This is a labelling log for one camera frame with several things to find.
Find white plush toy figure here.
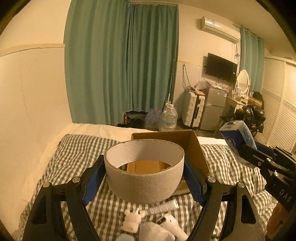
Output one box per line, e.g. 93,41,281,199
120,208,144,233

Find white air conditioner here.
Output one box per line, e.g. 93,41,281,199
201,16,241,43

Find black wall television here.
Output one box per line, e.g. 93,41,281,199
205,53,238,83

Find large clear water bottle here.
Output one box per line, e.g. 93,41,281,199
159,102,178,132

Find oval white vanity mirror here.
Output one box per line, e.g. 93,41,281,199
236,69,250,94

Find green curtain right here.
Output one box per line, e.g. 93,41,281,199
240,27,264,92

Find black bags pile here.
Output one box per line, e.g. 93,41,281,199
233,91,266,137

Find white suitcase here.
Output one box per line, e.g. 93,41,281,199
182,91,205,128

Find clear plastic bag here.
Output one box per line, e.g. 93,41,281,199
144,109,162,131

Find brown cardboard box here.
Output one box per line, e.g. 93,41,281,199
126,130,210,195

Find black basket by curtain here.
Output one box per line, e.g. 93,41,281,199
117,111,147,128

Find white earbuds case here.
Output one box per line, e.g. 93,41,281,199
156,214,189,241

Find green curtain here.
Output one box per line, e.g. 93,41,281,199
64,1,179,126
240,27,264,92

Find grey checkered bed cover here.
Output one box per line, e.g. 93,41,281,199
13,134,277,240

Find white tape roll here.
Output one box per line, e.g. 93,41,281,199
104,139,185,204

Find white dressing table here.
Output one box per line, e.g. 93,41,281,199
215,93,263,136

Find green curtain left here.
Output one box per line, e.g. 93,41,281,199
64,1,179,126

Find silver mini fridge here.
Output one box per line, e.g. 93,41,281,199
200,87,227,131

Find cream bed sheet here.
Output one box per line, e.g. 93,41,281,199
13,123,233,240

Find blue tissue pack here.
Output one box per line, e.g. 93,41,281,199
219,120,258,168

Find white louvered wardrobe doors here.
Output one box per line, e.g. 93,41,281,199
255,56,296,154

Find white cream tube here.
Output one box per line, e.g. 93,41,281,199
139,200,179,217

